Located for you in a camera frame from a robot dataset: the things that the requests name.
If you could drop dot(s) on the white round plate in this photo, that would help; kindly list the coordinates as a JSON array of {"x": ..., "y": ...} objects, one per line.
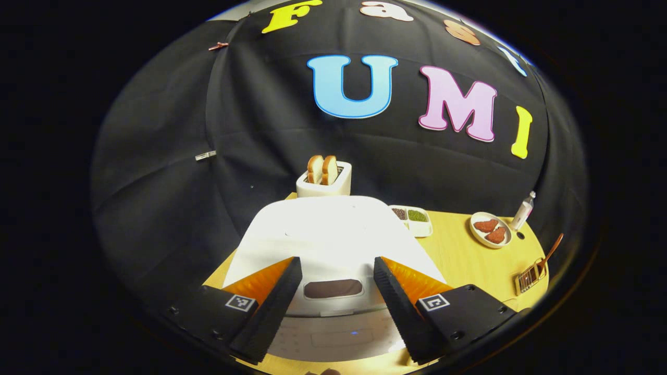
[{"x": 477, "y": 234}]

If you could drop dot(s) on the white divided bean dish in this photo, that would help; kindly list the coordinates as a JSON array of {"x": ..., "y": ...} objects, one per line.
[{"x": 414, "y": 221}]

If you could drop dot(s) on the black backdrop cloth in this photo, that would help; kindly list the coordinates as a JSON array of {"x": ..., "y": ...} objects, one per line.
[{"x": 167, "y": 156}]

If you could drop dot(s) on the pink clip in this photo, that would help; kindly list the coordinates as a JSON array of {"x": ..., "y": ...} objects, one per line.
[{"x": 219, "y": 46}]

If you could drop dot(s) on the white toaster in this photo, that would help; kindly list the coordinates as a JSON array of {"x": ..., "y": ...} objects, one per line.
[{"x": 341, "y": 185}]

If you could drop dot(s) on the silver clip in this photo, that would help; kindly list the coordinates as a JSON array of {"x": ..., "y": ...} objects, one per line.
[{"x": 205, "y": 155}]

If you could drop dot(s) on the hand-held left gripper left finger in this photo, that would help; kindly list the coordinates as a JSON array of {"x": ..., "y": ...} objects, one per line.
[{"x": 276, "y": 307}]

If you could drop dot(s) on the red meat patty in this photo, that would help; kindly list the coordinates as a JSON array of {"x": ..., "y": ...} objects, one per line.
[
  {"x": 486, "y": 226},
  {"x": 496, "y": 235}
]

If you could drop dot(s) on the clear bottle with pink label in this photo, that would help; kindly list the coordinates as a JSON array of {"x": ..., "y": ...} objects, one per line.
[{"x": 522, "y": 212}]

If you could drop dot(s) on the brown wooden spoon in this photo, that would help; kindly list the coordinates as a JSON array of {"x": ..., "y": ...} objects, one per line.
[{"x": 550, "y": 255}]

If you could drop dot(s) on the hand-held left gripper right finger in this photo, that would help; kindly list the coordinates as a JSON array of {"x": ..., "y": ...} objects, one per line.
[{"x": 398, "y": 312}]

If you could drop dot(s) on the toasted bread slice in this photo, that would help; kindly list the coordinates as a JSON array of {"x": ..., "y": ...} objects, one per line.
[
  {"x": 330, "y": 170},
  {"x": 314, "y": 169}
]

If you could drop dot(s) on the white rice cooker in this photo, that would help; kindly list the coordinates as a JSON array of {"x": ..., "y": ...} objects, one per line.
[{"x": 333, "y": 234}]

